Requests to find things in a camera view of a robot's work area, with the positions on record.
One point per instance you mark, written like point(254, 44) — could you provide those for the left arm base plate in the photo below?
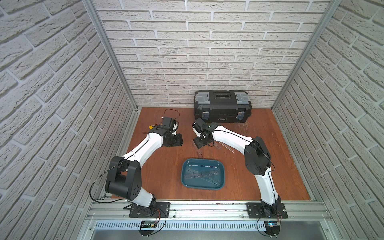
point(161, 209)

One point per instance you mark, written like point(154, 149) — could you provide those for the left controller board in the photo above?
point(147, 228)

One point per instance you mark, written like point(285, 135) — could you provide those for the right controller board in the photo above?
point(272, 229)

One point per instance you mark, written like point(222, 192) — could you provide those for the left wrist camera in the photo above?
point(169, 124)

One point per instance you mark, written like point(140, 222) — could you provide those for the teal plastic tray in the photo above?
point(203, 165)

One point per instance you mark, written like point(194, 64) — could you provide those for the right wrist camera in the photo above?
point(199, 126)

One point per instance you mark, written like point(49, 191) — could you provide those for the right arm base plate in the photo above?
point(260, 210)

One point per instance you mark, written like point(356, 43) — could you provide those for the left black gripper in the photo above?
point(176, 140)

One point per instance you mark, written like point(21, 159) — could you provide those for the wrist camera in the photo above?
point(199, 126)
point(169, 124)

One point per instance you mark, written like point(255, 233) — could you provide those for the aluminium front rail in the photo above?
point(213, 210)

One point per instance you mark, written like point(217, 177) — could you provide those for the controller board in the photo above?
point(147, 228)
point(272, 229)

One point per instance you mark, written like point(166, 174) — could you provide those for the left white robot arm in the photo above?
point(124, 177)

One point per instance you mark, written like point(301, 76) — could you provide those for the black plastic toolbox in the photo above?
point(222, 106)

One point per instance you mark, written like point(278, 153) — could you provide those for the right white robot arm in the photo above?
point(257, 159)

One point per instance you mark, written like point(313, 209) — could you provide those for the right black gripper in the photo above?
point(198, 143)

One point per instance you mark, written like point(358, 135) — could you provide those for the clear triangular scale ruler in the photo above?
point(227, 147)

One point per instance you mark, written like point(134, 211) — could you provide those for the clear stencil ruler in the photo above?
point(210, 180)
point(197, 150)
point(217, 145)
point(194, 174)

